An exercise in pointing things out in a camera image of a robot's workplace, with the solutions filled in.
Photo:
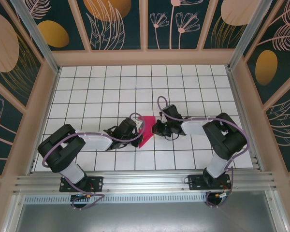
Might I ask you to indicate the magenta cloth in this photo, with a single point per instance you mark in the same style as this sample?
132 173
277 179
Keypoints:
148 128

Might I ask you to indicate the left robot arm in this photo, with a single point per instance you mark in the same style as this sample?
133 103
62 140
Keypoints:
60 154

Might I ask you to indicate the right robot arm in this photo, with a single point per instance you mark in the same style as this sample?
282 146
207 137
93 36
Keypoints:
227 140

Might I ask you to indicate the grey metal sheet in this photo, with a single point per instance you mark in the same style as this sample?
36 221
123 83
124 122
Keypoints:
145 217

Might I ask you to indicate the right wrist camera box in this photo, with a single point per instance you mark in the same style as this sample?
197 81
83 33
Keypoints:
163 117

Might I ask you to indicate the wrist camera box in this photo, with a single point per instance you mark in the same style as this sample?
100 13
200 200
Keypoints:
139 121
163 117

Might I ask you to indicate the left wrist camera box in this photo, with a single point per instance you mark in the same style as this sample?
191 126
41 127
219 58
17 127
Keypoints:
139 121

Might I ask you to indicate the aluminium mounting rail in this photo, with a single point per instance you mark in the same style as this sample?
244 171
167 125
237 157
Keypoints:
145 181

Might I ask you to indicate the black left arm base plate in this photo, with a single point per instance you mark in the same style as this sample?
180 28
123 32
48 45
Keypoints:
94 183

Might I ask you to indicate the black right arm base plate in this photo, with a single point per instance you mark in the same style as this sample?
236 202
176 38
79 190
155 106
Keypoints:
195 182

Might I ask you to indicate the aluminium side rail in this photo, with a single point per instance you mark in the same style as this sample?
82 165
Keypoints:
238 96

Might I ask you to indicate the aluminium frame post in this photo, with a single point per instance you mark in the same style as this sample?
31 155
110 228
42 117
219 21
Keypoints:
32 24
251 24

